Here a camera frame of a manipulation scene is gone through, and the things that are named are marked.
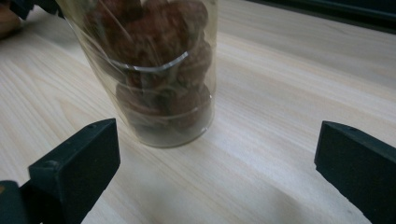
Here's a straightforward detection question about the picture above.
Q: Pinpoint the glass jar with wooden lid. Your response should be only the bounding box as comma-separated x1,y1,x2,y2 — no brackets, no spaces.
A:
55,0,219,148

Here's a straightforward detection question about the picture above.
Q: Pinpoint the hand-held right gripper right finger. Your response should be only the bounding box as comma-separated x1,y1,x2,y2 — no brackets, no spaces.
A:
314,120,396,224

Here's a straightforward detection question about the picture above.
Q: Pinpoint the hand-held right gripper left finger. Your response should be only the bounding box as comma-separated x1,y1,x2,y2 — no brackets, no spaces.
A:
19,118,121,224

